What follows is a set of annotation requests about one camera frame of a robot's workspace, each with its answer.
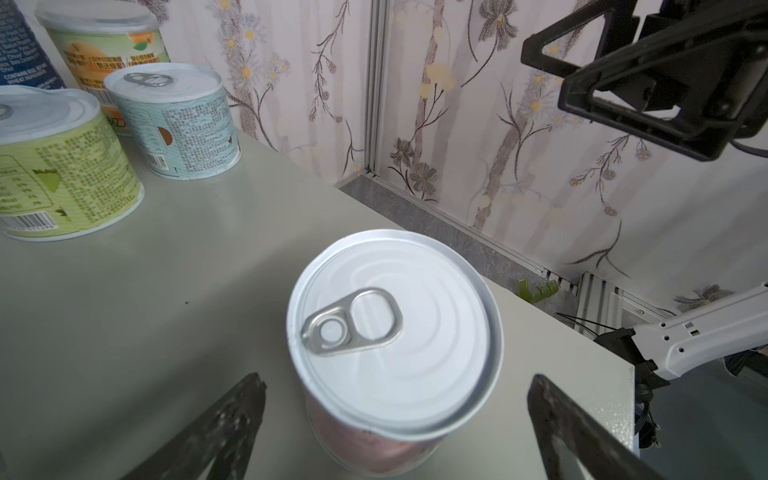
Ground green labelled white can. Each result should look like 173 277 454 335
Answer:
1 86 145 242

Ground green toy block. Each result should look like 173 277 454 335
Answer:
517 279 560 304

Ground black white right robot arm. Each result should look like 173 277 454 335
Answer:
521 1 767 447

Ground orange can with plastic lid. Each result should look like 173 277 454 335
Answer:
35 1 170 137

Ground teal labelled white can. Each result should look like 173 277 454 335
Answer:
104 62 241 180

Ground grey metal cabinet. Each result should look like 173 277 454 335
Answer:
0 128 637 480

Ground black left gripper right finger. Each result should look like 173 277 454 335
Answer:
527 374 661 479

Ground blue labelled tin can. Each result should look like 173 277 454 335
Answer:
1 0 65 90

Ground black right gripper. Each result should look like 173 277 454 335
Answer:
521 0 767 162

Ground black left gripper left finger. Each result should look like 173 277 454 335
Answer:
125 372 267 479

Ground pink labelled white can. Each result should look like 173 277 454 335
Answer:
286 229 504 477

